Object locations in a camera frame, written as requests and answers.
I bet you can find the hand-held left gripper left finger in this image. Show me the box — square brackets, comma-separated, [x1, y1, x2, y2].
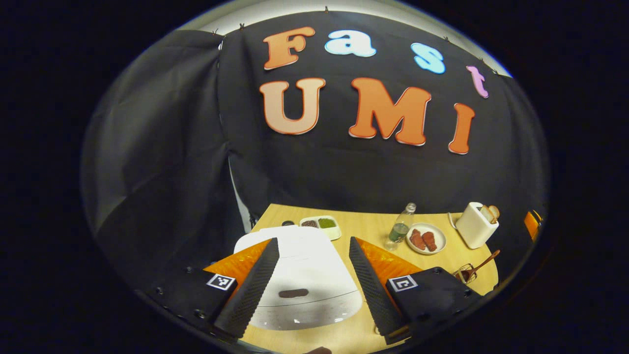
[145, 237, 281, 341]

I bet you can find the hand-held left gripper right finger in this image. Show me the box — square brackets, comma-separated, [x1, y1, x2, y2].
[349, 236, 485, 345]

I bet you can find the white rice cooker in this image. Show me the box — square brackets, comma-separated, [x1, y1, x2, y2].
[233, 225, 363, 331]

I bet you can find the brown wooden spoon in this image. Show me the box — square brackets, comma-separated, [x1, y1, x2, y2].
[459, 250, 501, 282]

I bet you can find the metal wire chopstick holder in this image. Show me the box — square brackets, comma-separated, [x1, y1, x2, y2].
[453, 264, 478, 285]

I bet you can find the white toaster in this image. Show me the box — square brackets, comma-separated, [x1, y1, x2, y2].
[455, 202, 500, 250]

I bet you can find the clear plastic water bottle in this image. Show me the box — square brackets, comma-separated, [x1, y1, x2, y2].
[388, 203, 417, 246]

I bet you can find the white oval plate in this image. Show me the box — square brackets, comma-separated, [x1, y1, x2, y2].
[406, 223, 447, 255]

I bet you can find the white divided grain dish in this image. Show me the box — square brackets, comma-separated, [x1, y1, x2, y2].
[299, 215, 342, 241]

